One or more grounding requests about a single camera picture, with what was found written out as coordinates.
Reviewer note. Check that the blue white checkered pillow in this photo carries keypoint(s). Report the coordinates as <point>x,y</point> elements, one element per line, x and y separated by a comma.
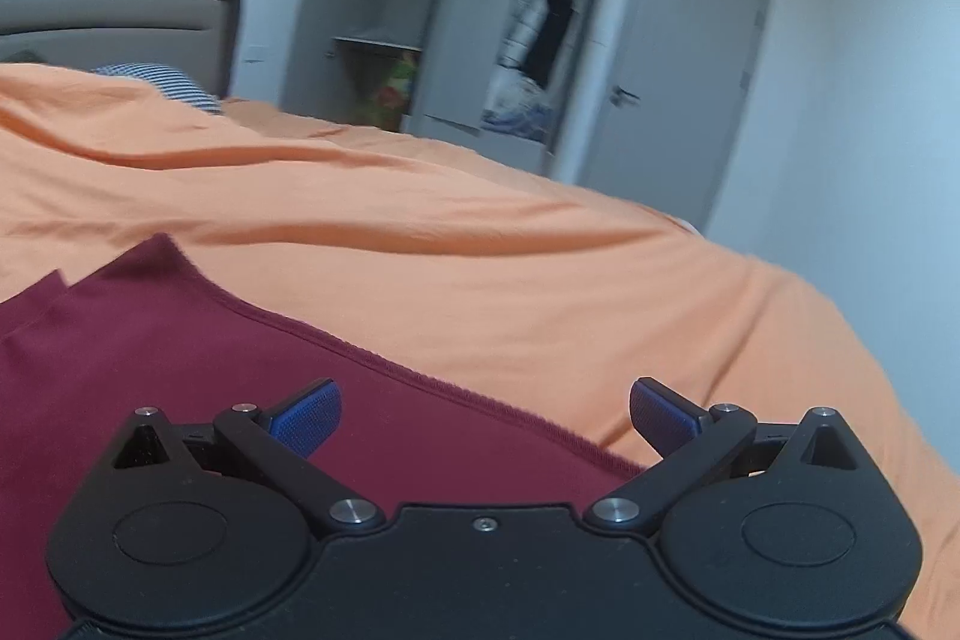
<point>171,82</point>

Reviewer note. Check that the grey built-in wardrobe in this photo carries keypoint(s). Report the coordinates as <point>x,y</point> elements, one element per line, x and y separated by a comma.
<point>457,17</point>

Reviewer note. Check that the white wall socket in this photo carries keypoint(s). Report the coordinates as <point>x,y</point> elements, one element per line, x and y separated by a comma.
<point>256,55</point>

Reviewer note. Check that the orange bed blanket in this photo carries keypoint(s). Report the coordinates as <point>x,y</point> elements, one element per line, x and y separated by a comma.
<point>548,298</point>

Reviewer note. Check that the dark red garment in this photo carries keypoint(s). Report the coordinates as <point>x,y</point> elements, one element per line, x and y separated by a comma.
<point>148,329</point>

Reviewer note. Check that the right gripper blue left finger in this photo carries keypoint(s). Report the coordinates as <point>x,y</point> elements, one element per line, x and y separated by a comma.
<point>304,421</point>

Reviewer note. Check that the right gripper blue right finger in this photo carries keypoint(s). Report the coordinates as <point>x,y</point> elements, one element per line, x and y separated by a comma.
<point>665,419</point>

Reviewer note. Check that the colourful bag in wardrobe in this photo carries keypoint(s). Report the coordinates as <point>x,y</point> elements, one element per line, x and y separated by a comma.
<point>388,103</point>

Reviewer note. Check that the grey room door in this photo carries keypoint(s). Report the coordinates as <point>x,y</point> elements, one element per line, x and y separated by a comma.
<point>674,103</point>

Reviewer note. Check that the hanging clothes in wardrobe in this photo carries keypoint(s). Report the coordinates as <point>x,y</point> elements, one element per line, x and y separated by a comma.
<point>527,92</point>

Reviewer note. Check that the dark wood padded headboard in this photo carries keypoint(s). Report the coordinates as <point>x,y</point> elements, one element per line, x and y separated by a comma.
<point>197,37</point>

